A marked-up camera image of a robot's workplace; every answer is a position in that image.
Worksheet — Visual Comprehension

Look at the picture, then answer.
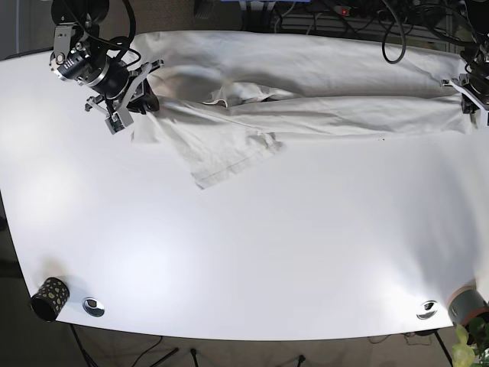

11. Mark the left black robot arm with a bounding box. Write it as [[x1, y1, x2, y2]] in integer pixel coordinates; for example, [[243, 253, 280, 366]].
[[381, 1, 488, 127]]

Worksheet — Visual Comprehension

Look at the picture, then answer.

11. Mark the cream graphic print T-shirt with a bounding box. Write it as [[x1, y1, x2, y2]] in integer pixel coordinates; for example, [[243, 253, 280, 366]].
[[131, 31, 473, 189]]

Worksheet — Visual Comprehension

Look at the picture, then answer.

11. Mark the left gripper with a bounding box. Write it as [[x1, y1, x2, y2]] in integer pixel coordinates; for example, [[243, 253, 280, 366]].
[[442, 73, 488, 127]]

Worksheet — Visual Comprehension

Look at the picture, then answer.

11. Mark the black gold-dotted cup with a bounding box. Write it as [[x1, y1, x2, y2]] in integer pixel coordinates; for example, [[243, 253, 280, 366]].
[[29, 277, 70, 322]]

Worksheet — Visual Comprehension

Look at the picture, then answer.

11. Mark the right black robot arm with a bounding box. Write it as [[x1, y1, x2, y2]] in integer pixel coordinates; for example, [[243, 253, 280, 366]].
[[50, 1, 164, 135]]

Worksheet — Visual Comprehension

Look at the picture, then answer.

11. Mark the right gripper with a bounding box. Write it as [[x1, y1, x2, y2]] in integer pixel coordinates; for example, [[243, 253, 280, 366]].
[[85, 60, 164, 135]]

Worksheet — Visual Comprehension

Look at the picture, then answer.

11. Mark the grey plant pot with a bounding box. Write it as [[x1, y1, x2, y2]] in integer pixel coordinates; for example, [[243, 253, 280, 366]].
[[447, 286, 488, 326]]

